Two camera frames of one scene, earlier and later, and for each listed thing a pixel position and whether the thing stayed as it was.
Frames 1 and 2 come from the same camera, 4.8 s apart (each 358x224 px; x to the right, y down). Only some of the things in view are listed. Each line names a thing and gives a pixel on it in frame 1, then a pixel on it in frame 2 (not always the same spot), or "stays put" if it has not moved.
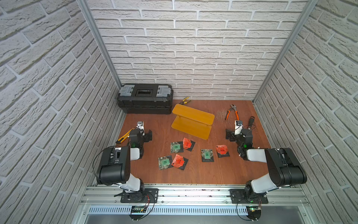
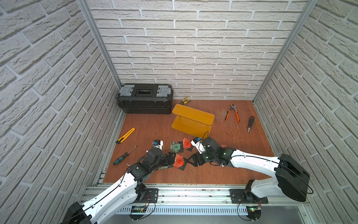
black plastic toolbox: (146, 98) stays put
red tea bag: (187, 143) stays put
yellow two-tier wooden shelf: (193, 121) stays put
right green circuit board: (253, 209) stays put
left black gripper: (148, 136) → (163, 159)
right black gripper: (232, 135) → (193, 157)
